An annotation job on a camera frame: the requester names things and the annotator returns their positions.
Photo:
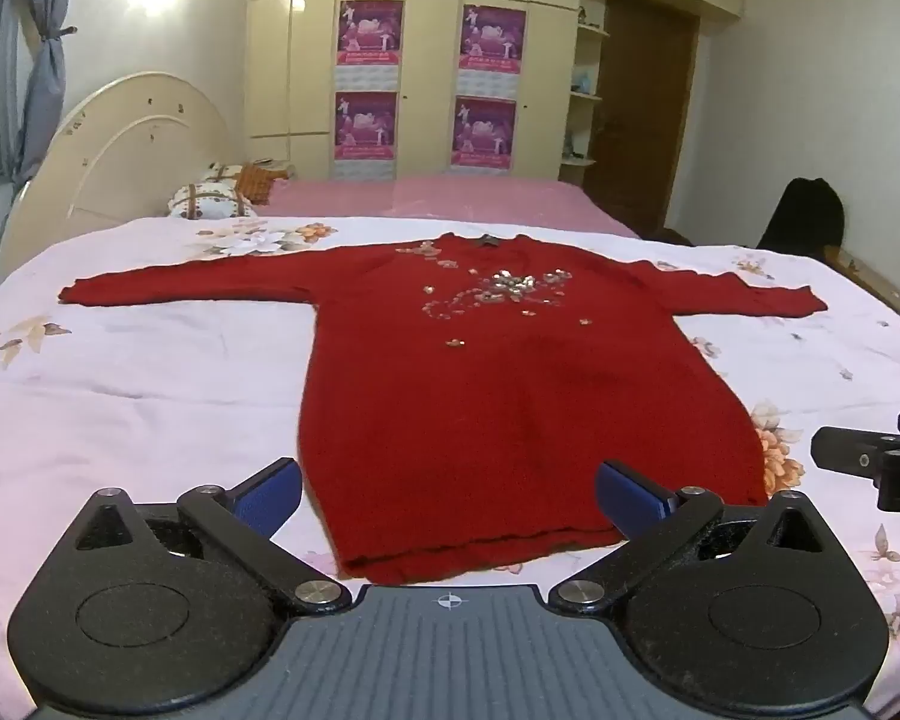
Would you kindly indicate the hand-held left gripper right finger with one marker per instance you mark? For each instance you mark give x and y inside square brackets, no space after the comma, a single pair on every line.
[630,495]

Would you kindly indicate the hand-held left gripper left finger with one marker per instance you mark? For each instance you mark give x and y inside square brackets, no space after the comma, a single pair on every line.
[270,495]

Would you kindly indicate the red embellished sweater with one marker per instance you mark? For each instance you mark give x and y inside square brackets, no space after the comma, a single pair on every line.
[495,405]

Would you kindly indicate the floral white bed sheet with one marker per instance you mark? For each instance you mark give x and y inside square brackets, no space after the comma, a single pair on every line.
[120,390]

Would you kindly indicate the black bag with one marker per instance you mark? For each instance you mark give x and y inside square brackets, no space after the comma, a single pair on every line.
[802,217]

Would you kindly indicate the floral white pillow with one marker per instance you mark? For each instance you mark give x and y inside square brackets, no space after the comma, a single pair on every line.
[206,202]

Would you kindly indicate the orange patterned pillow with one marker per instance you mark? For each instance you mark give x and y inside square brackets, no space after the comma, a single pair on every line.
[255,176]

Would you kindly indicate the pink bed sheet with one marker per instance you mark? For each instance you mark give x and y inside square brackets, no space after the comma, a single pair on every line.
[457,199]

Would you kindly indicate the cream curved headboard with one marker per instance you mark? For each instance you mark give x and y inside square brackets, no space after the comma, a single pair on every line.
[120,157]

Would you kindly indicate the brown wooden door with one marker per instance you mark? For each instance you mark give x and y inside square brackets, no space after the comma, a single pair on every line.
[641,112]

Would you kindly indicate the light blue shelf item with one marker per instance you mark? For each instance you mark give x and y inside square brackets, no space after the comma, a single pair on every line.
[583,82]

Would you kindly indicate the grey curtain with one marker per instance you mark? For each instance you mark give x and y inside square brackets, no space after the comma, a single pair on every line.
[37,90]

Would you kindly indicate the purple wall poster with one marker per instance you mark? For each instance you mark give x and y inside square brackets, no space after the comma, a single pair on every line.
[484,131]
[365,127]
[370,34]
[493,39]

